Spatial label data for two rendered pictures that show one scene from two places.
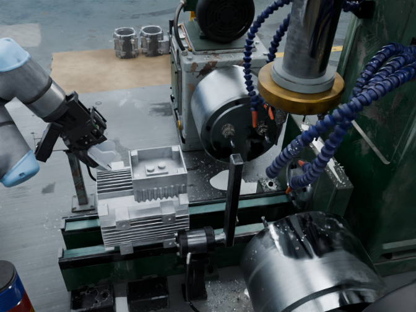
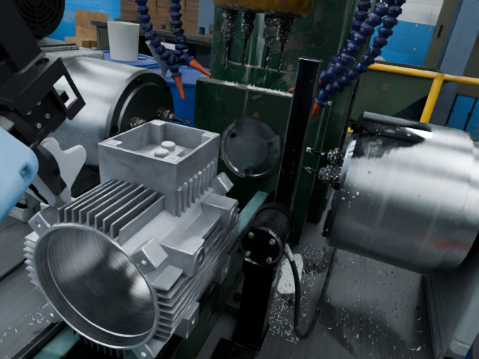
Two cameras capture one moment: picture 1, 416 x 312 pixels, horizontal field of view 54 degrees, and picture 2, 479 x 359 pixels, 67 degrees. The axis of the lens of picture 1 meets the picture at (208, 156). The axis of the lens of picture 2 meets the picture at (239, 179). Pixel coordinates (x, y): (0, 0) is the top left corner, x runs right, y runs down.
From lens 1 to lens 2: 0.73 m
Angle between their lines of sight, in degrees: 50
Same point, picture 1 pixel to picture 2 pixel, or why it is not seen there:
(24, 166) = (14, 143)
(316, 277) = (455, 139)
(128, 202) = (167, 224)
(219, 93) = (104, 79)
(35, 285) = not seen: outside the picture
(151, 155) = (128, 147)
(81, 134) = (37, 90)
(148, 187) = (189, 176)
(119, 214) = (182, 243)
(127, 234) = (197, 281)
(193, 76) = not seen: hidden behind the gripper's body
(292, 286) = (452, 161)
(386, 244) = not seen: hidden behind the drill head
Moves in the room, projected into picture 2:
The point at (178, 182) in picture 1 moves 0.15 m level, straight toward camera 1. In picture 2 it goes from (212, 157) to (321, 193)
